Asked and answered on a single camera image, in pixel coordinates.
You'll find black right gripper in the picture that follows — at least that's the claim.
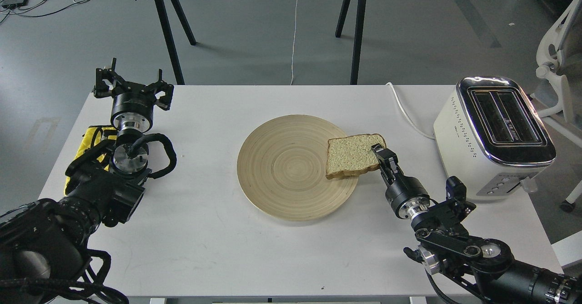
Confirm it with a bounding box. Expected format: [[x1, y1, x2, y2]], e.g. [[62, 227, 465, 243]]
[[371, 143, 431, 219]]

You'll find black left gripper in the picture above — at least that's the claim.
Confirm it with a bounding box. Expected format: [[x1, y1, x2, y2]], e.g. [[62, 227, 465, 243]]
[[93, 58, 174, 120]]

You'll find slice of brown bread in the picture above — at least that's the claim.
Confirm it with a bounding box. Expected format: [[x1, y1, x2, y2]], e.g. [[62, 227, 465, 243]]
[[326, 134, 386, 179]]

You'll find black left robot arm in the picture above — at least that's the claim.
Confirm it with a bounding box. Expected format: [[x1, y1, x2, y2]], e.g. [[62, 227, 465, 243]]
[[0, 58, 177, 304]]

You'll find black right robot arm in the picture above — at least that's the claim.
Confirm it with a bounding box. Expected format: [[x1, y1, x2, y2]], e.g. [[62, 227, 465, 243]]
[[371, 143, 581, 304]]

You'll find cream and chrome toaster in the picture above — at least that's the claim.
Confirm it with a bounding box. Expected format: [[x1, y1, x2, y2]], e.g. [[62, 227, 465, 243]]
[[434, 76, 557, 202]]

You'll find round wooden plate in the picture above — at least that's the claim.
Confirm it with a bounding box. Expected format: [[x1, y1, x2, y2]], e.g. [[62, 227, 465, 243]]
[[237, 115, 358, 221]]

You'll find white office chair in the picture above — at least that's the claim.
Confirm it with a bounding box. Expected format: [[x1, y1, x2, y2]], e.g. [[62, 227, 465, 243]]
[[530, 0, 582, 213]]

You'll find white toaster power cable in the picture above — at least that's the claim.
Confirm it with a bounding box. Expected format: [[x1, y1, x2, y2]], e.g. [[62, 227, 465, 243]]
[[385, 82, 437, 140]]

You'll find thin white hanging cable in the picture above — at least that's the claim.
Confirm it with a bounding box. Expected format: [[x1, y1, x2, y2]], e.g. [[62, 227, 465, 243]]
[[290, 0, 299, 85]]

